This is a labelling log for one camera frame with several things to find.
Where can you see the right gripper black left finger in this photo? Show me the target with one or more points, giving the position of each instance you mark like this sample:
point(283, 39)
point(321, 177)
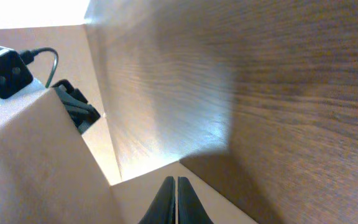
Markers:
point(162, 208)

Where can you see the brown cardboard box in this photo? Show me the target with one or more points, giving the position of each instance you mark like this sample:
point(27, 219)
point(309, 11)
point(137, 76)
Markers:
point(49, 173)

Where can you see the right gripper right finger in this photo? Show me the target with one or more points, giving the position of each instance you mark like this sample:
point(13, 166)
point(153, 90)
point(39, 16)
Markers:
point(190, 208)

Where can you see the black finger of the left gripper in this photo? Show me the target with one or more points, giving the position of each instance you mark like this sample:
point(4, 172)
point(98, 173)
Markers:
point(83, 114)

